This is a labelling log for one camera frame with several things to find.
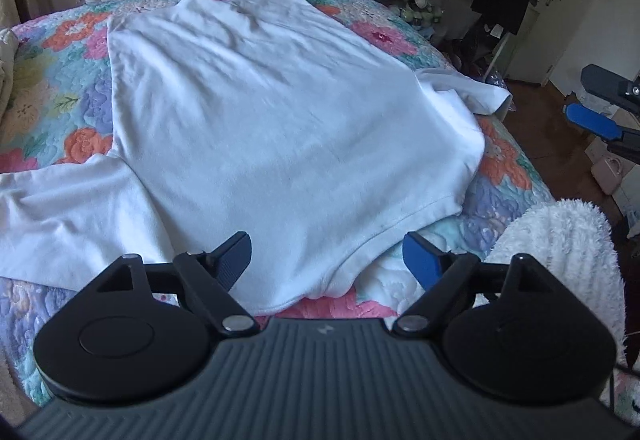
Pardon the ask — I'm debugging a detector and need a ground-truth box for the white door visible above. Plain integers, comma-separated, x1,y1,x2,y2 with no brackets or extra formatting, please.
506,0,590,85

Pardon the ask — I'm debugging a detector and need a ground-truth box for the pink handbag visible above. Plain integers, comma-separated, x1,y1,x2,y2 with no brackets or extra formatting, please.
590,155,623,196

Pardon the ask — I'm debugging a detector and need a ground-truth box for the green plush toy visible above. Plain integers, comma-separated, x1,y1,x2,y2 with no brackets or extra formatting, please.
399,0,444,28

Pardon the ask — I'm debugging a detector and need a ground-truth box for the cream knitted garment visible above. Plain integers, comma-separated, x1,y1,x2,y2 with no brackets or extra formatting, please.
0,28,18,118

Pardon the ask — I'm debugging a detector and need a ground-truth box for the white sweatshirt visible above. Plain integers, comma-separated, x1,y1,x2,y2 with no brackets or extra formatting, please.
1,0,510,315

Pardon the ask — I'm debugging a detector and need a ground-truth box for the white fluffy rug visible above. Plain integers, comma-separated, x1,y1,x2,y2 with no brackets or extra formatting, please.
486,199,626,361

